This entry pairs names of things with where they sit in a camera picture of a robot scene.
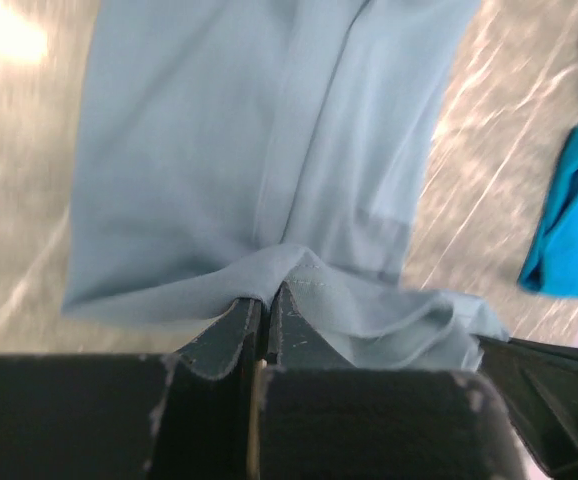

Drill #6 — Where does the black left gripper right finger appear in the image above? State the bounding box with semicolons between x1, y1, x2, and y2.
251;286;525;479

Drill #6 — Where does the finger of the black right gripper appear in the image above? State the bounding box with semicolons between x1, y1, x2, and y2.
478;336;578;478

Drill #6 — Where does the folded teal t shirt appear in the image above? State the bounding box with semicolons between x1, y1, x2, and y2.
518;127;578;298

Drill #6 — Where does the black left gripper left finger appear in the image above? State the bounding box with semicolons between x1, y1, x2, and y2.
0;299;261;479

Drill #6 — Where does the grey blue t shirt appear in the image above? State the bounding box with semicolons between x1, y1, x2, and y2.
63;1;508;370

